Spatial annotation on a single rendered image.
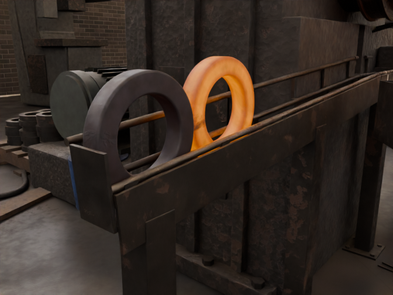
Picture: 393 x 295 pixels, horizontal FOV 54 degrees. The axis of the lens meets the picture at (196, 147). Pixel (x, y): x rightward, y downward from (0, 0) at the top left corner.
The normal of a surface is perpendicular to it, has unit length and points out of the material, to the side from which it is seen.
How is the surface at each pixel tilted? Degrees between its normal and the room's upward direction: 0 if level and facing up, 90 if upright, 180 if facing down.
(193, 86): 59
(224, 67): 90
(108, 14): 90
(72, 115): 90
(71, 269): 0
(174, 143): 68
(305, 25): 90
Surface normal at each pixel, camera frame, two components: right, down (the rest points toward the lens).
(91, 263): 0.00, -0.97
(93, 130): -0.63, -0.04
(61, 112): -0.65, 0.19
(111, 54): 0.76, 0.16
